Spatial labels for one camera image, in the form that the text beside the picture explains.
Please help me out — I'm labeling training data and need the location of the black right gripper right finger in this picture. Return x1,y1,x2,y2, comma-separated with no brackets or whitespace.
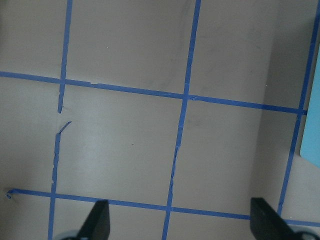
249,197,300,240

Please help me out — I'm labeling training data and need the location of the turquoise plastic bin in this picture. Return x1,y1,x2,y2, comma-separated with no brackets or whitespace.
300,50,320,168

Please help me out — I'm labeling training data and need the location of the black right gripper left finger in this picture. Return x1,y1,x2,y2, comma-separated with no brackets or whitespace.
76,200,111,240

